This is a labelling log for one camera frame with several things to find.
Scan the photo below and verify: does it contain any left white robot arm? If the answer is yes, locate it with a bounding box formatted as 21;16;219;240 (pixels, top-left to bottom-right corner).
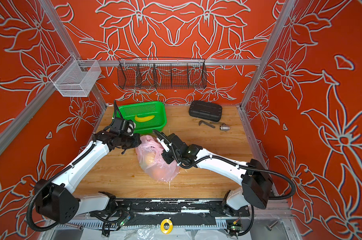
26;131;141;232

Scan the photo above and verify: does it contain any white mesh wall basket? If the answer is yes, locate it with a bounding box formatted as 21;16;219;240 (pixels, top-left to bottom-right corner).
49;60;101;97

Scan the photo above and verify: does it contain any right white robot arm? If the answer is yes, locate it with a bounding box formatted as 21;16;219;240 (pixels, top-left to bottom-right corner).
153;130;296;210

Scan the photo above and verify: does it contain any black plastic case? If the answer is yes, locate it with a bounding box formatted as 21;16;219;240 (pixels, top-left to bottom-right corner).
189;101;223;122

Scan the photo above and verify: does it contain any yellow banana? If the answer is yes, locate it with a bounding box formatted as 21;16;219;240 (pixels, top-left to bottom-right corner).
135;115;155;123

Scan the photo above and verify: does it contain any black wire wall basket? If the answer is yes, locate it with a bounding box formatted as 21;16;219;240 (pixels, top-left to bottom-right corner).
117;58;208;90

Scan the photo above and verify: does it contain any green plastic basket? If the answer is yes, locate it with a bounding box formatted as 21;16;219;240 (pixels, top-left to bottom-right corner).
116;101;167;135

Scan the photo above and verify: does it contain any black hex key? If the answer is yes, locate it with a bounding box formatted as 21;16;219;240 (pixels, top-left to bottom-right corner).
199;121;216;129

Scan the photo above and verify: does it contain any pink plastic bag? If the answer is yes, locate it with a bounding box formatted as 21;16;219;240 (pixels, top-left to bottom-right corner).
135;135;180;182

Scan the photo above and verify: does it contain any yellow tape roll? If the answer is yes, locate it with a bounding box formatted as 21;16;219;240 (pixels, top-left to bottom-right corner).
160;219;173;235

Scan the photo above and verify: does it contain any metal drill chuck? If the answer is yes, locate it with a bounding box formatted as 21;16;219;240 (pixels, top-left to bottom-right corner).
220;125;231;132

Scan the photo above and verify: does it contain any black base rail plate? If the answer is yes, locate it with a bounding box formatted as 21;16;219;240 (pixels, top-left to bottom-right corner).
90;197;251;218

